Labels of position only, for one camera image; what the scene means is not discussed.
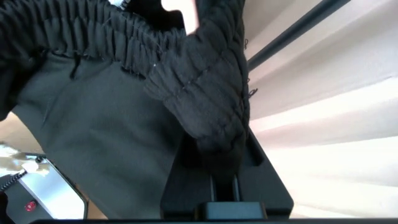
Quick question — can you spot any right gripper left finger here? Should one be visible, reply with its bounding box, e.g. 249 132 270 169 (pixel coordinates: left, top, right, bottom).
160 133 216 218

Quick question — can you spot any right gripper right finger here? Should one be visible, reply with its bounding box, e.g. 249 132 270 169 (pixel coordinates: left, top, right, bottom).
235 129 295 218

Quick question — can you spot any black garment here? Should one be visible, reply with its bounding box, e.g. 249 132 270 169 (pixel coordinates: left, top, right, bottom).
0 0 259 218

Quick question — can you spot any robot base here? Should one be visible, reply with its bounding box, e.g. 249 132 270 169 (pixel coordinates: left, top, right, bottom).
0 141 90 224

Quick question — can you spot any black clothes rack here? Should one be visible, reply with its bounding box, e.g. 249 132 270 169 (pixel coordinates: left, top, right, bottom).
247 0 352 72

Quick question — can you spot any beige curtain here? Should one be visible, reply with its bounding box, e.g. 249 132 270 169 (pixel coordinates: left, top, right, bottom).
242 0 398 218

